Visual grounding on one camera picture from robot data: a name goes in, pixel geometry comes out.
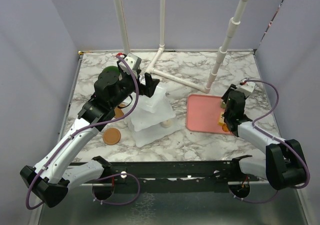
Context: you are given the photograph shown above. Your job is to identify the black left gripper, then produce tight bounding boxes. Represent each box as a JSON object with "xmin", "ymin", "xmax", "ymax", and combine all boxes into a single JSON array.
[{"xmin": 111, "ymin": 69, "xmax": 160, "ymax": 109}]

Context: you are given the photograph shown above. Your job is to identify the three tier white stand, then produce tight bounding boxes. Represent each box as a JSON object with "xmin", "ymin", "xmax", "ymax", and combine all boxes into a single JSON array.
[{"xmin": 124, "ymin": 82, "xmax": 182, "ymax": 148}]

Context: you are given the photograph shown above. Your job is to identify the white round cake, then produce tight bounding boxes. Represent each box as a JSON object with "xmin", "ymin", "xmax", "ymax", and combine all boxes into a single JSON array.
[{"xmin": 160, "ymin": 118, "xmax": 173, "ymax": 128}]

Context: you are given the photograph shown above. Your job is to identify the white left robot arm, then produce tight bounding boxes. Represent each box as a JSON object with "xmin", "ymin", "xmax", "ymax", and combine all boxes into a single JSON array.
[{"xmin": 20, "ymin": 70, "xmax": 160, "ymax": 208}]

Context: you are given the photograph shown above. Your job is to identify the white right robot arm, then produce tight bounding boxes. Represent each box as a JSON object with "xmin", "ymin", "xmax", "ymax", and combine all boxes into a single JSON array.
[{"xmin": 221, "ymin": 80, "xmax": 311, "ymax": 191}]

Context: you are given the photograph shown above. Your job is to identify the green swiss roll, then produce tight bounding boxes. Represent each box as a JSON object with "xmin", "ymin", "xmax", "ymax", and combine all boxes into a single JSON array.
[{"xmin": 220, "ymin": 100, "xmax": 226, "ymax": 109}]

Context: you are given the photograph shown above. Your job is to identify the yellow sponge cake square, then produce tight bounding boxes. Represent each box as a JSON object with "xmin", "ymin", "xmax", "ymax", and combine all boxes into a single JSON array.
[{"xmin": 217, "ymin": 112, "xmax": 225, "ymax": 126}]

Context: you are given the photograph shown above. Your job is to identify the orange chip cookie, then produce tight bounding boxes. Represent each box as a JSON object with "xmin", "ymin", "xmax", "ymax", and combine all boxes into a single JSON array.
[{"xmin": 222, "ymin": 124, "xmax": 229, "ymax": 132}]

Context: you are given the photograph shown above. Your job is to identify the green interior mug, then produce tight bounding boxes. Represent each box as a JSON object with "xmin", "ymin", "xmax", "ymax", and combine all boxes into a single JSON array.
[{"xmin": 102, "ymin": 65, "xmax": 120, "ymax": 74}]

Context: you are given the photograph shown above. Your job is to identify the wooden coaster far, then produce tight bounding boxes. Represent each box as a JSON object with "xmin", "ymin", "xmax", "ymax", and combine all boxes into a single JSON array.
[{"xmin": 114, "ymin": 103, "xmax": 125, "ymax": 119}]

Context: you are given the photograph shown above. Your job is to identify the wooden coaster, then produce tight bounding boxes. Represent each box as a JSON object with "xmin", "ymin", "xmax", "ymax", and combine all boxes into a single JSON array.
[
  {"xmin": 114, "ymin": 103, "xmax": 125, "ymax": 119},
  {"xmin": 102, "ymin": 128, "xmax": 121, "ymax": 146}
]

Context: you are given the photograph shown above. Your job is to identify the pink serving tray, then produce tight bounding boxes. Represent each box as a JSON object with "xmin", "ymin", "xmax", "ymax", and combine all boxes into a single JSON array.
[{"xmin": 186, "ymin": 94, "xmax": 232, "ymax": 135}]

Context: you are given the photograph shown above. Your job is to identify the middle white pvc pole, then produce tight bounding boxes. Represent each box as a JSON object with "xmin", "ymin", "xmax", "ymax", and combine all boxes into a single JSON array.
[{"xmin": 145, "ymin": 0, "xmax": 166, "ymax": 74}]

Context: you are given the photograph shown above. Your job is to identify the wooden coaster near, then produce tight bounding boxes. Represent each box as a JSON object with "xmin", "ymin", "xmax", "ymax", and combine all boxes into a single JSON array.
[{"xmin": 102, "ymin": 128, "xmax": 121, "ymax": 146}]

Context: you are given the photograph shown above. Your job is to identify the left white pvc pole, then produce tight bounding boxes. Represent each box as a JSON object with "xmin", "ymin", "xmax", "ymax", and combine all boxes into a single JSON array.
[{"xmin": 113, "ymin": 0, "xmax": 130, "ymax": 54}]

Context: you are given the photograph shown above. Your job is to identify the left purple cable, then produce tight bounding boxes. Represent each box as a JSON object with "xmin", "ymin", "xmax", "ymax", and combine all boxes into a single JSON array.
[{"xmin": 25, "ymin": 52, "xmax": 141, "ymax": 210}]

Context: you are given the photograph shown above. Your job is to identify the purple cable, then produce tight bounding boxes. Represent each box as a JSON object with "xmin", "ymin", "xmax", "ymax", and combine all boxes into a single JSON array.
[
  {"xmin": 231, "ymin": 79, "xmax": 311, "ymax": 203},
  {"xmin": 25, "ymin": 52, "xmax": 141, "ymax": 210}
]

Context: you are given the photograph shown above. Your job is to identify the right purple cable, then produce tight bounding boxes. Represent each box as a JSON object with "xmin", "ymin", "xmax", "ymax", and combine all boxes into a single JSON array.
[{"xmin": 231, "ymin": 79, "xmax": 311, "ymax": 203}]

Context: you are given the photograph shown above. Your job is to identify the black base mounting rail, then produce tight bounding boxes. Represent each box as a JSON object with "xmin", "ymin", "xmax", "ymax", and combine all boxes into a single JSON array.
[{"xmin": 93, "ymin": 156, "xmax": 247, "ymax": 194}]

